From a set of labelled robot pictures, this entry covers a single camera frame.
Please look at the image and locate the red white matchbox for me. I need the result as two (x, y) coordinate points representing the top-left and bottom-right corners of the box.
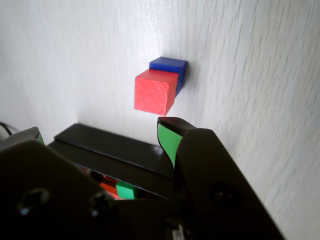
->
(99, 174), (119, 199)

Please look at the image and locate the green wooden cube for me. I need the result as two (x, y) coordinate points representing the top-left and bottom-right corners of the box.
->
(115, 181), (140, 201)

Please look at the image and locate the black cable under box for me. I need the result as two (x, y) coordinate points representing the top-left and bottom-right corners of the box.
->
(0, 121), (14, 137)

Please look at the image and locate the red wooden cube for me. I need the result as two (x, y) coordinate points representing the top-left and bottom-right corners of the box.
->
(134, 69), (180, 116)

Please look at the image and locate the blue wooden cube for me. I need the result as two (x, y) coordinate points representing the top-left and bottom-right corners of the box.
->
(149, 56), (188, 97)

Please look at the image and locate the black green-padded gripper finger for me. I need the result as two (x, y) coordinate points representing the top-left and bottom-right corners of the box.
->
(0, 126), (118, 240)
(156, 116), (286, 240)

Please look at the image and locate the black cardboard box tray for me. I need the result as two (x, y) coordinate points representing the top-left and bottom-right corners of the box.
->
(47, 140), (176, 201)

